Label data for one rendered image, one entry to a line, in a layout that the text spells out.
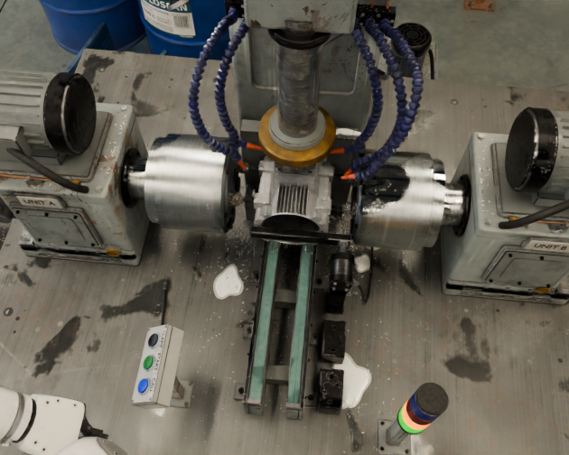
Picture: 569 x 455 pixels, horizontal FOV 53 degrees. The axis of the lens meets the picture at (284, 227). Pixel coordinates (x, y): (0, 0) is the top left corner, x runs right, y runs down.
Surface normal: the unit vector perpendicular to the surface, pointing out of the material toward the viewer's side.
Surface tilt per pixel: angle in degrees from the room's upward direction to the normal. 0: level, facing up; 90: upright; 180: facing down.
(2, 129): 0
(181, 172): 25
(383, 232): 73
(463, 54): 0
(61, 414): 52
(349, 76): 90
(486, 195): 0
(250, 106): 90
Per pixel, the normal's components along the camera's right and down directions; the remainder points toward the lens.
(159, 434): 0.00, -0.50
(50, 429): 0.79, -0.23
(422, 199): -0.04, -0.03
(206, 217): -0.10, 0.68
